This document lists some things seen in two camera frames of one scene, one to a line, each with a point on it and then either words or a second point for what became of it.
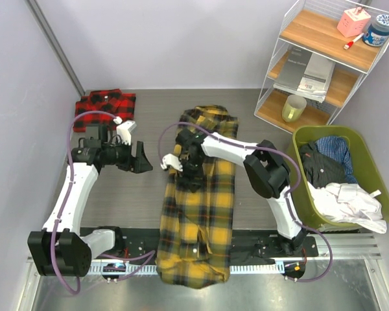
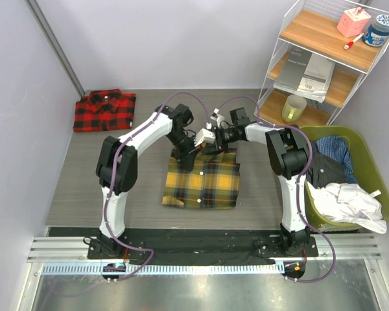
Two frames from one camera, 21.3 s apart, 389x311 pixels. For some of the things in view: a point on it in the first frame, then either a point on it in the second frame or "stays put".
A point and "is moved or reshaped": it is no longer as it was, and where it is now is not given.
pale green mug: (294, 107) stays put
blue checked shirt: (338, 148) stays put
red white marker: (350, 43) stays put
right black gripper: (188, 177) → (218, 146)
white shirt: (348, 203) stays put
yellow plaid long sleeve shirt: (195, 243) is moved or reshaped
